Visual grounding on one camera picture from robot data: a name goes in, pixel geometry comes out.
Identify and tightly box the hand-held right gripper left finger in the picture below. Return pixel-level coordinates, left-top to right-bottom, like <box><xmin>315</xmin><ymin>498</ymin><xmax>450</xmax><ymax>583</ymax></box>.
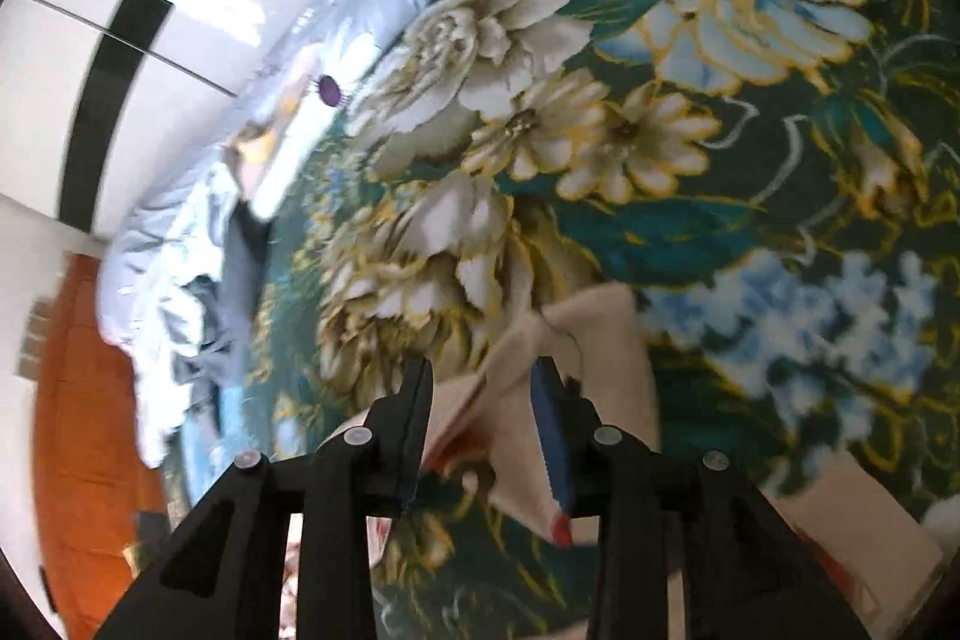
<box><xmin>94</xmin><ymin>356</ymin><xmax>436</xmax><ymax>640</ymax></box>

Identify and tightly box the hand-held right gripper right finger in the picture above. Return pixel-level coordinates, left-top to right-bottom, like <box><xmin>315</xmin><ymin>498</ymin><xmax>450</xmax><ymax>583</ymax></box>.
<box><xmin>531</xmin><ymin>355</ymin><xmax>875</xmax><ymax>640</ymax></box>

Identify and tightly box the cream car print garment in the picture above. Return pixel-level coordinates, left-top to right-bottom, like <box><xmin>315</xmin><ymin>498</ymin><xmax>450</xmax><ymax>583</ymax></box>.
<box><xmin>416</xmin><ymin>281</ymin><xmax>947</xmax><ymax>640</ymax></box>

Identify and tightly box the grey garment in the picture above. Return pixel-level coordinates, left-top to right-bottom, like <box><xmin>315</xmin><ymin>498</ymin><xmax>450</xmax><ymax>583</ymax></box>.
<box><xmin>169</xmin><ymin>209</ymin><xmax>275</xmax><ymax>386</ymax></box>

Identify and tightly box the light blue garment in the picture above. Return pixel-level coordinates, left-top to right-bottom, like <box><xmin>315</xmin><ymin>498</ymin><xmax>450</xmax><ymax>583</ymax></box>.
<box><xmin>146</xmin><ymin>280</ymin><xmax>226</xmax><ymax>378</ymax></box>

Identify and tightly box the teal floral bed blanket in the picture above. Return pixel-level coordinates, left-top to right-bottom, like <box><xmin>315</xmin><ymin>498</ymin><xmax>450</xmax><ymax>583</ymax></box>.
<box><xmin>135</xmin><ymin>0</ymin><xmax>960</xmax><ymax>640</ymax></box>

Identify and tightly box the pillow with yellow print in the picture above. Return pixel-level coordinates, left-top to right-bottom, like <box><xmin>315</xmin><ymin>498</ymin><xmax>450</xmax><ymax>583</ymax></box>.
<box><xmin>229</xmin><ymin>40</ymin><xmax>361</xmax><ymax>221</ymax></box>

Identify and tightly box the blue-grey floral duvet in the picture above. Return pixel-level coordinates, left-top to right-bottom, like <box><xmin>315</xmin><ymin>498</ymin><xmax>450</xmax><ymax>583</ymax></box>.
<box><xmin>97</xmin><ymin>0</ymin><xmax>608</xmax><ymax>468</ymax></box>

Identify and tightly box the wooden headboard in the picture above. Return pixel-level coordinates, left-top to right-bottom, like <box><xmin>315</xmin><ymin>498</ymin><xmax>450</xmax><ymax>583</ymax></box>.
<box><xmin>30</xmin><ymin>254</ymin><xmax>181</xmax><ymax>640</ymax></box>

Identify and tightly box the white wardrobe with black stripe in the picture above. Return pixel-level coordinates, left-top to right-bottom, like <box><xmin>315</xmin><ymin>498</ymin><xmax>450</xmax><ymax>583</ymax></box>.
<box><xmin>0</xmin><ymin>0</ymin><xmax>398</xmax><ymax>244</ymax></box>

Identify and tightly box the beige wall socket panel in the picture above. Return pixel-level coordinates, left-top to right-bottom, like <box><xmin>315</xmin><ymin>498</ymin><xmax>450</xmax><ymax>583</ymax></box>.
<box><xmin>19</xmin><ymin>295</ymin><xmax>53</xmax><ymax>378</ymax></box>

